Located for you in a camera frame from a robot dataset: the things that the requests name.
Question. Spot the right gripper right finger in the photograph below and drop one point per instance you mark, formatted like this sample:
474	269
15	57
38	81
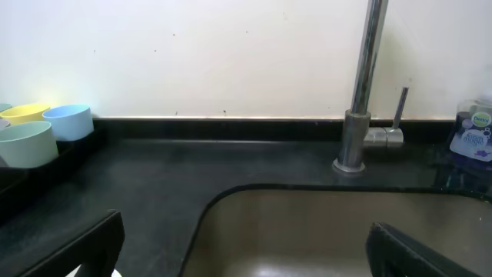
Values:
396	257

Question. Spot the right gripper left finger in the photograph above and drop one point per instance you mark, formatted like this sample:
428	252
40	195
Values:
96	242

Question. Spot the black tray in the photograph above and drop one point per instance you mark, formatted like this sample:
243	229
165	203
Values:
38	177

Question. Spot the steel sink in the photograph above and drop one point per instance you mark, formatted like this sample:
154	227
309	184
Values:
288	231

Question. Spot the green cup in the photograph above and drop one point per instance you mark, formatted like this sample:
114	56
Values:
28	148
4	107

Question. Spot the blue cup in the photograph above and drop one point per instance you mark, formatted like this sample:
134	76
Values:
71	123

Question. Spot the steel tap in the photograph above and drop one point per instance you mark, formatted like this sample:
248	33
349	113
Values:
351	138

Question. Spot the blue soap bottle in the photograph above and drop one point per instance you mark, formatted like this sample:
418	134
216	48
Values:
473	142

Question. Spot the yellow cup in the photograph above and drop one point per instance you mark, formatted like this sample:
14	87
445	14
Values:
23	114

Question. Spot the grey cup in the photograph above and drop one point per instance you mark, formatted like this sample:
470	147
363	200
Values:
3	124

